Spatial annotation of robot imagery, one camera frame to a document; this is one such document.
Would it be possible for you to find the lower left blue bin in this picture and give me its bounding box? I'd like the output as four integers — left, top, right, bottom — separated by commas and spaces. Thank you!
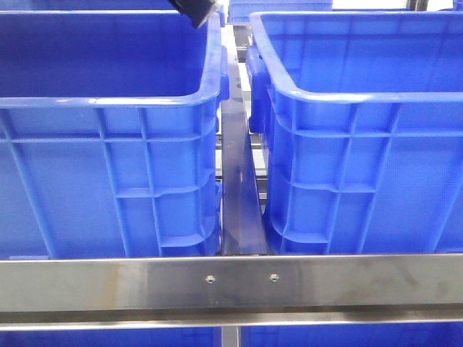
1, 327, 221, 346

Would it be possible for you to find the steel front shelf rail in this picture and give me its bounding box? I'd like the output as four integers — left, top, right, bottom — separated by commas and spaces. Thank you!
1, 254, 462, 330

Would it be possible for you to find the right blue plastic bin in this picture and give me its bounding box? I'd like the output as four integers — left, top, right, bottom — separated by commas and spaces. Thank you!
247, 11, 462, 254

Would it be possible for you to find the left blue plastic bin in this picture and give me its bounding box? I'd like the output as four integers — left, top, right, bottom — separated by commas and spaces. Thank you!
1, 10, 229, 260

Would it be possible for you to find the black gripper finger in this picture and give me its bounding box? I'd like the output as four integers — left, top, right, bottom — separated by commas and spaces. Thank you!
170, 0, 217, 29

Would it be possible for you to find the steel centre divider rail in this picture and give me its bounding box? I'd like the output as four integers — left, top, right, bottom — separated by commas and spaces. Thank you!
221, 48, 268, 256

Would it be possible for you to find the far left blue bin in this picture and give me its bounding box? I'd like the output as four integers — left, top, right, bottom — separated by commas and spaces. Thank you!
1, 0, 174, 11

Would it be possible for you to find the lower right blue bin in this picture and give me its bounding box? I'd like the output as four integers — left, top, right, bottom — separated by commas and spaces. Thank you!
242, 322, 462, 347

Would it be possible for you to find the blue plastic bin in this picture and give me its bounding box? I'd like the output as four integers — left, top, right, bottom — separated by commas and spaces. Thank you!
1, 10, 229, 260
247, 11, 462, 254

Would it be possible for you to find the far middle blue bin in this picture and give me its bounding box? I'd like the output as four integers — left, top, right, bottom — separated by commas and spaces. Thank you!
228, 0, 333, 23

